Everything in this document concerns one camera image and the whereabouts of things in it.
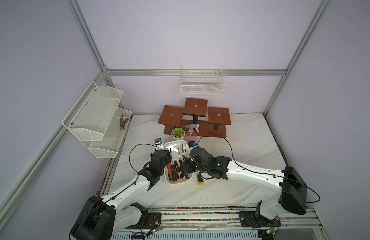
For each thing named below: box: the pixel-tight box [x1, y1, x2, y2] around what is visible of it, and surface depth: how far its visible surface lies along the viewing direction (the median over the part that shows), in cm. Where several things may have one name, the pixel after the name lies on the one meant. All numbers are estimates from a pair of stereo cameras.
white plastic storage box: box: [163, 140, 194, 185], surface depth 88 cm
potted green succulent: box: [171, 127, 186, 141], surface depth 100 cm
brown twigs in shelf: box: [119, 113, 129, 130], surface depth 100 cm
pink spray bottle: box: [184, 124, 200, 143], surface depth 99 cm
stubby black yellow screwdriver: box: [196, 174, 204, 186], surface depth 86 cm
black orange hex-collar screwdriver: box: [172, 153, 181, 174], surface depth 89 cm
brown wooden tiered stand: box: [158, 97, 231, 138], surface depth 100 cm
